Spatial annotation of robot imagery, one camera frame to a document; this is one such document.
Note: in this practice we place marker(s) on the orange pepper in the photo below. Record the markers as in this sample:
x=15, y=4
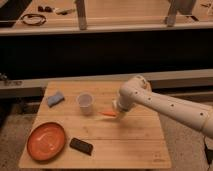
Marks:
x=108, y=113

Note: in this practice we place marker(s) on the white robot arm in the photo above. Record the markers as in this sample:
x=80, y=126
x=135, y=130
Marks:
x=194, y=115

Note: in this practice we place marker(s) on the clear plastic cup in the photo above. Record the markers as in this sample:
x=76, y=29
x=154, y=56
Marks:
x=85, y=102

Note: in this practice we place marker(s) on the blue sponge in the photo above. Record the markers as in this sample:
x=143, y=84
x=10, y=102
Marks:
x=55, y=99

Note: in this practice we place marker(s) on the black rectangular block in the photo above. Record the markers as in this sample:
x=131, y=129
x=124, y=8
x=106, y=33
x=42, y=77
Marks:
x=81, y=146

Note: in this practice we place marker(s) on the orange plate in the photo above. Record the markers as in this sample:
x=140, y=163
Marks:
x=46, y=141

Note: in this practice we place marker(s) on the white object on bench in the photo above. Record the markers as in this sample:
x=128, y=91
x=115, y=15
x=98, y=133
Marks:
x=64, y=11

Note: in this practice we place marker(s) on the dark small objects on bench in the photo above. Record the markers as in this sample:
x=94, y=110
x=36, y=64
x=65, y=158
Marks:
x=45, y=9

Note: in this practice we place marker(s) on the metal frame leg left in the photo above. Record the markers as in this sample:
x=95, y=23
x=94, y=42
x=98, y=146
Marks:
x=81, y=13

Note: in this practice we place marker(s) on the metal frame leg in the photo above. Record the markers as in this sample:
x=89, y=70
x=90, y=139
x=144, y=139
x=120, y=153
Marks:
x=185, y=7
x=81, y=13

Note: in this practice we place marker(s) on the metal frame leg right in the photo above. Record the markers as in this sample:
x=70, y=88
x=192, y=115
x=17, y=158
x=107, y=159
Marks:
x=185, y=7

